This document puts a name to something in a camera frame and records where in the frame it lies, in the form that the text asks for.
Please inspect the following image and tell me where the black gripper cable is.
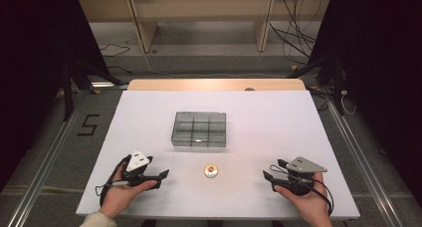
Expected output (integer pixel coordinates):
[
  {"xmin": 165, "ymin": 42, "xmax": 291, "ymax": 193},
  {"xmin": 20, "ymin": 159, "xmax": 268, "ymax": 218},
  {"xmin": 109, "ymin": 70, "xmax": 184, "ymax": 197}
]
[
  {"xmin": 95, "ymin": 155, "xmax": 132, "ymax": 208},
  {"xmin": 269, "ymin": 164, "xmax": 334, "ymax": 216}
]

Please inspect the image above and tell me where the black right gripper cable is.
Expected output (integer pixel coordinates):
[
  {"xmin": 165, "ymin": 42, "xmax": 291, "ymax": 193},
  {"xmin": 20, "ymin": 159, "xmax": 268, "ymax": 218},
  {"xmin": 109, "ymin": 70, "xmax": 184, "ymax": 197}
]
[{"xmin": 269, "ymin": 164, "xmax": 334, "ymax": 216}]

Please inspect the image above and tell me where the dark curtain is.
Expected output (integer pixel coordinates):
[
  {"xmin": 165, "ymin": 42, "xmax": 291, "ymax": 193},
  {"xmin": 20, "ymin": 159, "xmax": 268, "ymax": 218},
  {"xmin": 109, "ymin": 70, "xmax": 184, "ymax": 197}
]
[
  {"xmin": 0, "ymin": 0, "xmax": 110, "ymax": 191},
  {"xmin": 308, "ymin": 0, "xmax": 422, "ymax": 205}
]

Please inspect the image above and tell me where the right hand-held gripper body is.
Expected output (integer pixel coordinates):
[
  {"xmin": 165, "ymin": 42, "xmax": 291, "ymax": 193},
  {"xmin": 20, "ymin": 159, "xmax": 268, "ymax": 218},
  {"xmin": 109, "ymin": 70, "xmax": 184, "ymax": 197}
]
[{"xmin": 282, "ymin": 155, "xmax": 327, "ymax": 197}]

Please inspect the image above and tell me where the smoky clear compartment box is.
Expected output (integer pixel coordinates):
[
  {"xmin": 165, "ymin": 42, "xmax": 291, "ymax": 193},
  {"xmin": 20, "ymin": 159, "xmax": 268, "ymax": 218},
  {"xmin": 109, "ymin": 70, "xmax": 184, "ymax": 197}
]
[{"xmin": 170, "ymin": 112, "xmax": 227, "ymax": 148}]

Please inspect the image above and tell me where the metal floor rail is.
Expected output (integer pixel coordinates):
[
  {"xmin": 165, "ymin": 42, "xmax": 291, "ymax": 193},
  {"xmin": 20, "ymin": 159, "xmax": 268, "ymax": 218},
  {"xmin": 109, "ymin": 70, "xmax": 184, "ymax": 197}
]
[
  {"xmin": 326, "ymin": 101, "xmax": 404, "ymax": 227},
  {"xmin": 6, "ymin": 101, "xmax": 84, "ymax": 227}
]

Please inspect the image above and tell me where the wooden table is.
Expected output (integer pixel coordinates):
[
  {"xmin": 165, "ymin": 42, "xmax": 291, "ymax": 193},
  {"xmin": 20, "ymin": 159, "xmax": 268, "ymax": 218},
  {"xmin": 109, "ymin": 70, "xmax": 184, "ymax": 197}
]
[{"xmin": 127, "ymin": 78, "xmax": 307, "ymax": 92}]

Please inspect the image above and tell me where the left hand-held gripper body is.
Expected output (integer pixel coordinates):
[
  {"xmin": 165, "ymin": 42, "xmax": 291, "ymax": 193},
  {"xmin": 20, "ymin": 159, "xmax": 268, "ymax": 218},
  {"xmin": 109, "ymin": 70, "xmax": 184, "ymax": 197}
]
[{"xmin": 120, "ymin": 149, "xmax": 154, "ymax": 187}]

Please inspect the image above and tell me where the thin black floor cable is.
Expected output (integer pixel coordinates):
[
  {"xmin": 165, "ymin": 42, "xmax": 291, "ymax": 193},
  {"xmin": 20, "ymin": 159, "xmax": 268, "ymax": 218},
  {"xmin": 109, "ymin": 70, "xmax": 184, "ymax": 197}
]
[{"xmin": 99, "ymin": 42, "xmax": 131, "ymax": 58}]

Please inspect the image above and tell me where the black metal stand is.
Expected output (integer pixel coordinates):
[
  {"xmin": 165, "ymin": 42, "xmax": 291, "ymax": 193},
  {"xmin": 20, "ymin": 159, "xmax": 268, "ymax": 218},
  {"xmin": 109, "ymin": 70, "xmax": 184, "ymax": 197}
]
[
  {"xmin": 61, "ymin": 59, "xmax": 123, "ymax": 121},
  {"xmin": 287, "ymin": 54, "xmax": 346, "ymax": 116}
]

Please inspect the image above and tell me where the person's left hand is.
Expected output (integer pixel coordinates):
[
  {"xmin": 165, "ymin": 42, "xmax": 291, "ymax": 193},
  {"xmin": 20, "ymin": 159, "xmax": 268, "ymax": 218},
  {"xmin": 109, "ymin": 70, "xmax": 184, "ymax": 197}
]
[{"xmin": 99, "ymin": 168, "xmax": 158, "ymax": 220}]

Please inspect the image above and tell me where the tangle of black cables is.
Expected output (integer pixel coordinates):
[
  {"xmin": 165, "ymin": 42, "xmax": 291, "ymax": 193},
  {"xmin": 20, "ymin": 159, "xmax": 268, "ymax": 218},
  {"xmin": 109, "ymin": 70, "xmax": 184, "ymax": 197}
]
[{"xmin": 269, "ymin": 0, "xmax": 324, "ymax": 66}]

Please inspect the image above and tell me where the round yellow cartoon badge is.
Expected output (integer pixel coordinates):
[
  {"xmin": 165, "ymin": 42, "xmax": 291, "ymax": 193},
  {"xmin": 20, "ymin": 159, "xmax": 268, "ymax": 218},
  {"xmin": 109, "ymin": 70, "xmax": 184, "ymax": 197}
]
[{"xmin": 203, "ymin": 163, "xmax": 219, "ymax": 179}]

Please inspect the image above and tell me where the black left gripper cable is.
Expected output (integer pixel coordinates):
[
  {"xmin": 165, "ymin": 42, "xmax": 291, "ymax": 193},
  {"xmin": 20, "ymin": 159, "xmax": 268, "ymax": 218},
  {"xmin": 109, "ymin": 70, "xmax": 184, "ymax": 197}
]
[{"xmin": 95, "ymin": 155, "xmax": 132, "ymax": 208}]

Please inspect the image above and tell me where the person's right hand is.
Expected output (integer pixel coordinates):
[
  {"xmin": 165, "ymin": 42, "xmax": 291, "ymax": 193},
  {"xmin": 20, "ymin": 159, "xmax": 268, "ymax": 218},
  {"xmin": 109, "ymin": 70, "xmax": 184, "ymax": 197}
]
[{"xmin": 274, "ymin": 172, "xmax": 333, "ymax": 227}]

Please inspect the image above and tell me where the light wooden shelf unit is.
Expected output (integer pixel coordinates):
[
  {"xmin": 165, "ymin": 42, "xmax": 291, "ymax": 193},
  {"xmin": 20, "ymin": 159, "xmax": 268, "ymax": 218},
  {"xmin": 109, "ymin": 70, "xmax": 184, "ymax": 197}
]
[{"xmin": 78, "ymin": 0, "xmax": 332, "ymax": 54}]

